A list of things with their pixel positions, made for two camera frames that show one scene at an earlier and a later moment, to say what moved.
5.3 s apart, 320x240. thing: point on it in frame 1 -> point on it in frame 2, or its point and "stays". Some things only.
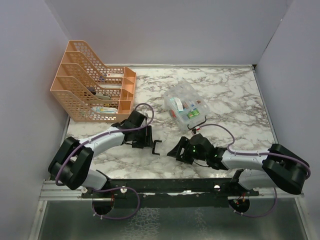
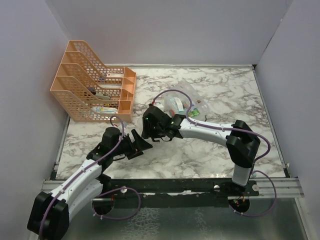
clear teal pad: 178,102 stays
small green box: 192,114 stays
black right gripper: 185,143 -> 147,133
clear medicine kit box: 186,105 stays
